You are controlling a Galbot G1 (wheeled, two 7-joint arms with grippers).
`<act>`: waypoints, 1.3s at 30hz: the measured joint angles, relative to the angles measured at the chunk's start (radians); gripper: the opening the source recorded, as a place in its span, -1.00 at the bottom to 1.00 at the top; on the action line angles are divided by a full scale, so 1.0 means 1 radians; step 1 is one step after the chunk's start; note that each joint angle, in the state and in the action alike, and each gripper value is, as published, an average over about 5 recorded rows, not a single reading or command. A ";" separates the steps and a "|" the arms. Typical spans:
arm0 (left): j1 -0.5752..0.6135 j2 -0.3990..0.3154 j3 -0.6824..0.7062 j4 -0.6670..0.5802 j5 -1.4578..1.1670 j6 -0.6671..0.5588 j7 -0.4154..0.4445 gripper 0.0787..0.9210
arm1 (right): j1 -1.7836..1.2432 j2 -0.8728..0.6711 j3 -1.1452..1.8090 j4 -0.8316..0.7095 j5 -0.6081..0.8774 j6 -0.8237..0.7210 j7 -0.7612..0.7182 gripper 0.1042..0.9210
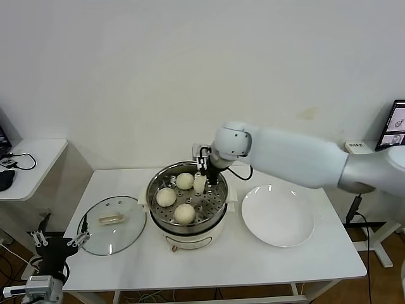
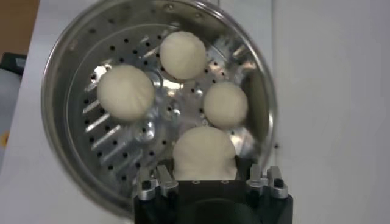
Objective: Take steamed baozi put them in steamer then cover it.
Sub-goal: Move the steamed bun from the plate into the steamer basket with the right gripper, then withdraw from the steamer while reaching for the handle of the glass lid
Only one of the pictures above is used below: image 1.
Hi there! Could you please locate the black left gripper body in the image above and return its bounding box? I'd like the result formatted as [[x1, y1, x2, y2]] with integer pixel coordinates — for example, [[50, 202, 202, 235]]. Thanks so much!
[[36, 237, 78, 279]]

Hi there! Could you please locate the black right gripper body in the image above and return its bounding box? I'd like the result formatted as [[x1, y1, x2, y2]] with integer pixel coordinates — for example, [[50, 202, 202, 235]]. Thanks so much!
[[205, 158, 222, 178]]

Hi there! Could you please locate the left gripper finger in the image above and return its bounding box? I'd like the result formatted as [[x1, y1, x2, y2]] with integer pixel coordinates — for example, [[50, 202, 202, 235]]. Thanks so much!
[[67, 216, 92, 248], [30, 213, 51, 247]]

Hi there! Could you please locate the white steamed baozi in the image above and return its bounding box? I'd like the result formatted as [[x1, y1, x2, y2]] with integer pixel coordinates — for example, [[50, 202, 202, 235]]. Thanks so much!
[[175, 172, 195, 191], [193, 174, 207, 194], [156, 187, 177, 208], [173, 203, 196, 225]]

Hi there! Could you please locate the round glass pot lid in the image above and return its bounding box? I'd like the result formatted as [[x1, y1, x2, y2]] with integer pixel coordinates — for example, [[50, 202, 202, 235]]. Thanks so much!
[[77, 195, 147, 257]]

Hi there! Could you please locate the perforated steel steamer basket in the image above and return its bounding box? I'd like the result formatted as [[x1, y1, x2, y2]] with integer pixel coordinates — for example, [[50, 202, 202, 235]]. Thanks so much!
[[146, 161, 228, 234]]

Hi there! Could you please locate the black computer mouse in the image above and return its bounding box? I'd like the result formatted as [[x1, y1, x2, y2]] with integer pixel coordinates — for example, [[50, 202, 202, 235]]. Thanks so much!
[[0, 169, 16, 193]]

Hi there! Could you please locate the white side table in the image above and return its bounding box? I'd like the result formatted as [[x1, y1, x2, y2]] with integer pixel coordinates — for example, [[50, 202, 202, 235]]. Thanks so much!
[[0, 138, 68, 281], [344, 141, 405, 270]]

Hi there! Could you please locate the cream electric cooker base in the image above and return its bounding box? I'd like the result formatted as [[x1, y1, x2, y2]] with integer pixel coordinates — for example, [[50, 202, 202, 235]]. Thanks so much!
[[137, 183, 238, 254]]

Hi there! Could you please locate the round white plate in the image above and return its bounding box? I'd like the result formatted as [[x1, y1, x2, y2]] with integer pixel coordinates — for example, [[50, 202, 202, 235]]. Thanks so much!
[[240, 185, 315, 248]]

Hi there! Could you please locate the white rectangular table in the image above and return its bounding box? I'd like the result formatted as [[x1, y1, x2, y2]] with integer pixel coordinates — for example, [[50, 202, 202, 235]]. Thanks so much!
[[41, 163, 368, 304]]

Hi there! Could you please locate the open black laptop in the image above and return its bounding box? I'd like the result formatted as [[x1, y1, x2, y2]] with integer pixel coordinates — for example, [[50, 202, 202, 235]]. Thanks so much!
[[0, 107, 13, 159]]

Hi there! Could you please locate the black floor bar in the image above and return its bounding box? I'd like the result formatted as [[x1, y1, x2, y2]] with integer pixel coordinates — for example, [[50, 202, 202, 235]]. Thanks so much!
[[343, 221, 387, 227]]

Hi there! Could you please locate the open grey laptop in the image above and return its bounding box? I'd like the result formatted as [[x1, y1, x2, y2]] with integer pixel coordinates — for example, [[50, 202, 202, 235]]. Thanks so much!
[[375, 99, 405, 153]]

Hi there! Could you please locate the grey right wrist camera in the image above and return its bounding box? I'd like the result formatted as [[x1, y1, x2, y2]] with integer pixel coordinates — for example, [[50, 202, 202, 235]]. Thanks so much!
[[192, 143, 212, 159]]

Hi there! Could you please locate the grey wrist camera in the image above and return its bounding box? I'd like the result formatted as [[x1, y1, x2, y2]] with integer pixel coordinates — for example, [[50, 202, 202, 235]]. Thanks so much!
[[192, 143, 212, 159], [1, 275, 53, 300]]

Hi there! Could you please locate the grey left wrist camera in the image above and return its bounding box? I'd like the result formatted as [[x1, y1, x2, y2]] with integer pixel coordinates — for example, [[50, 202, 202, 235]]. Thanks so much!
[[1, 275, 53, 300]]

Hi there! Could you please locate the white floor cable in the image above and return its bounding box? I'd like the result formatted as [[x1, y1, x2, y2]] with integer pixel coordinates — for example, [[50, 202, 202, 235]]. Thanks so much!
[[0, 242, 39, 276]]

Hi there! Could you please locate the black cable with square adapter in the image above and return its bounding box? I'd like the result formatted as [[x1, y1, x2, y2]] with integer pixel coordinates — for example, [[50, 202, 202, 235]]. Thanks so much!
[[1, 153, 37, 172]]

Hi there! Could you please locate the white cable bundle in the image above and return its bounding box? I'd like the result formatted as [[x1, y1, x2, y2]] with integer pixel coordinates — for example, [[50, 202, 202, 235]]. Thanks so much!
[[121, 291, 178, 304]]

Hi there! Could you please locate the black cable with inline adapter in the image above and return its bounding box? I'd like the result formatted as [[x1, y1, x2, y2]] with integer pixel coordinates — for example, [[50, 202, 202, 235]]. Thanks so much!
[[345, 193, 374, 304]]

